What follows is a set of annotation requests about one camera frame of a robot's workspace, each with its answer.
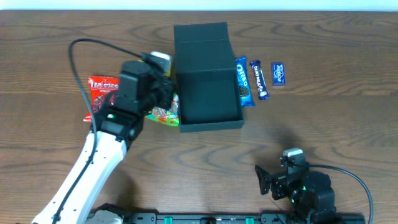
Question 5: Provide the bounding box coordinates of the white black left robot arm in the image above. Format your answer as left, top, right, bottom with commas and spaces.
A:
33, 57, 174, 223

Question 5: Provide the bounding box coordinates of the red Maltesers bag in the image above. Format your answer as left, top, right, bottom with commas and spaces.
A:
88, 75, 119, 114

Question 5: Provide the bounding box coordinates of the black gift box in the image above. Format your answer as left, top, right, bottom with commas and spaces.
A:
174, 22, 244, 133

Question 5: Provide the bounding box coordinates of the colourful Haribo gummy bag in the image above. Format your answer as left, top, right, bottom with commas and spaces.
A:
146, 93, 180, 127

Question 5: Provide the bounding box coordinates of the blue Oreo cookie pack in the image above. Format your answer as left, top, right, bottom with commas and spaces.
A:
235, 56, 255, 108

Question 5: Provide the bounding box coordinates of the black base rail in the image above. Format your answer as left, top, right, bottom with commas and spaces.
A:
83, 203, 366, 224

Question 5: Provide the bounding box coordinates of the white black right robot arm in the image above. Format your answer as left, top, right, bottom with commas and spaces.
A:
255, 150, 340, 223

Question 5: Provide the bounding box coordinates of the blue Eclipse mint box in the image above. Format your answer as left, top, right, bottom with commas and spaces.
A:
271, 62, 285, 86

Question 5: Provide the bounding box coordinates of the purple Dairy Milk bar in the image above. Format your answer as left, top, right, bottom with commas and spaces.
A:
249, 60, 269, 100

